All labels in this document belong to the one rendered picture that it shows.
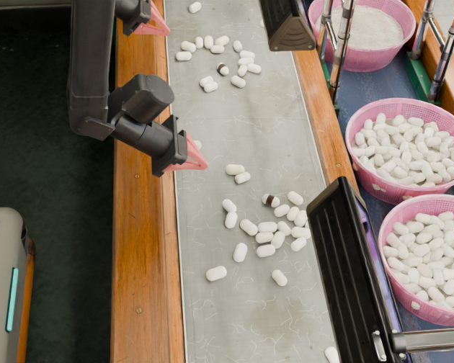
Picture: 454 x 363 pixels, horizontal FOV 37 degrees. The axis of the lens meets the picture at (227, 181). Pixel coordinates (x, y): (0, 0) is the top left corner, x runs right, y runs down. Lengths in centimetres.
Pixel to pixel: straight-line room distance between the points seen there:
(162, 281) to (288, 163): 39
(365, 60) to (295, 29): 58
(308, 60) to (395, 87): 25
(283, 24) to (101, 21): 34
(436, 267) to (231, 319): 39
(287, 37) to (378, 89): 59
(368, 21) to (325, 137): 49
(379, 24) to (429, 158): 48
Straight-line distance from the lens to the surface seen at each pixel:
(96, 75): 102
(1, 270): 187
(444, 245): 133
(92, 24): 96
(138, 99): 108
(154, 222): 126
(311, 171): 140
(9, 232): 194
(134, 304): 117
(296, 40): 117
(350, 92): 169
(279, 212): 130
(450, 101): 161
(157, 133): 115
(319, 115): 148
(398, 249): 130
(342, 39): 147
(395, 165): 144
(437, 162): 150
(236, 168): 136
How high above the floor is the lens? 175
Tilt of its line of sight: 48 degrees down
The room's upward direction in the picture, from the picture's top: 2 degrees clockwise
